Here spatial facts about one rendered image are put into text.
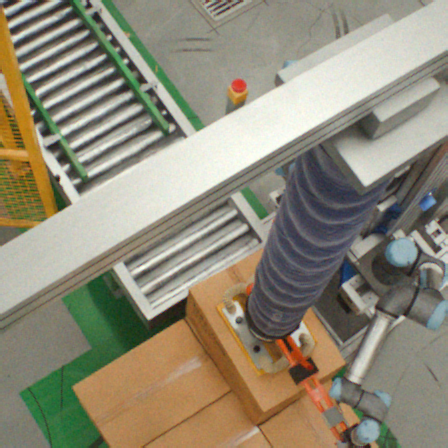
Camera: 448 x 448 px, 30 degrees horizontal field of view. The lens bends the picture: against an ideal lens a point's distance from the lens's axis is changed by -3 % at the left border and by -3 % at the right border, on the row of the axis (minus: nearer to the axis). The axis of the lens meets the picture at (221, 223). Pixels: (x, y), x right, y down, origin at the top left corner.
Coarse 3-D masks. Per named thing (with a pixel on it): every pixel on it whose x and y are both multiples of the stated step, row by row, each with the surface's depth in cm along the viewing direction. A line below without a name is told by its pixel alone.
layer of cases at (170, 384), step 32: (128, 352) 385; (160, 352) 386; (192, 352) 387; (96, 384) 379; (128, 384) 380; (160, 384) 381; (192, 384) 382; (224, 384) 383; (96, 416) 374; (128, 416) 375; (160, 416) 376; (192, 416) 377; (224, 416) 378; (288, 416) 380; (320, 416) 380; (352, 416) 381
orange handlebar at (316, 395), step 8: (248, 288) 343; (288, 336) 337; (280, 344) 336; (288, 352) 335; (296, 352) 336; (288, 360) 335; (304, 384) 331; (320, 384) 331; (312, 392) 330; (320, 392) 330; (312, 400) 331; (328, 400) 329; (320, 408) 328; (344, 424) 326; (336, 432) 325
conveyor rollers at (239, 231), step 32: (0, 0) 447; (32, 0) 449; (64, 0) 451; (32, 32) 442; (64, 32) 444; (32, 64) 435; (64, 64) 436; (96, 64) 437; (128, 64) 439; (64, 96) 428; (96, 96) 430; (128, 96) 431; (64, 128) 422; (96, 128) 423; (224, 224) 411; (160, 256) 402; (192, 256) 403
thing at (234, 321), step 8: (240, 304) 353; (224, 312) 351; (240, 312) 352; (224, 320) 351; (232, 320) 350; (240, 320) 348; (232, 328) 349; (240, 344) 347; (256, 344) 347; (264, 344) 348; (248, 352) 346; (256, 352) 345; (264, 352) 346; (248, 360) 346; (256, 360) 345; (272, 360) 345; (256, 368) 344
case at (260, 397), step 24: (240, 264) 361; (192, 288) 356; (216, 288) 357; (192, 312) 375; (216, 312) 353; (312, 312) 356; (216, 336) 351; (216, 360) 380; (240, 360) 347; (336, 360) 349; (240, 384) 356; (264, 384) 344; (288, 384) 345; (312, 384) 348; (264, 408) 340
